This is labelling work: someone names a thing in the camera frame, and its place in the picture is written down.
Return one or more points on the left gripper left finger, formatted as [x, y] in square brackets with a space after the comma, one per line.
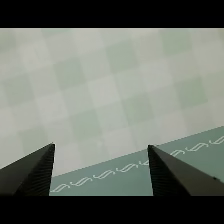
[31, 175]

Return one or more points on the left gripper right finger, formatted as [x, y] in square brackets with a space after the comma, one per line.
[176, 176]

